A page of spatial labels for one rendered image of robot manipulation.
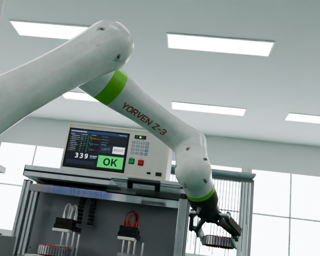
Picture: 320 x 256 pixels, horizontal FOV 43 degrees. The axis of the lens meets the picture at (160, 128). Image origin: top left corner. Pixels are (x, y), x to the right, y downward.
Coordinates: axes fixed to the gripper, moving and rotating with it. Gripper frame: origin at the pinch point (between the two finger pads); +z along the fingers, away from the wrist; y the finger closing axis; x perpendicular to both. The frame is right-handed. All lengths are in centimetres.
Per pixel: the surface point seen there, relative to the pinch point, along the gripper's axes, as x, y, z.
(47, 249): -23, -51, -18
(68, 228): -11, -52, -13
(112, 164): 19, -46, -17
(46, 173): 6, -68, -24
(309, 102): 434, -29, 268
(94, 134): 27, -55, -26
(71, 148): 19, -62, -25
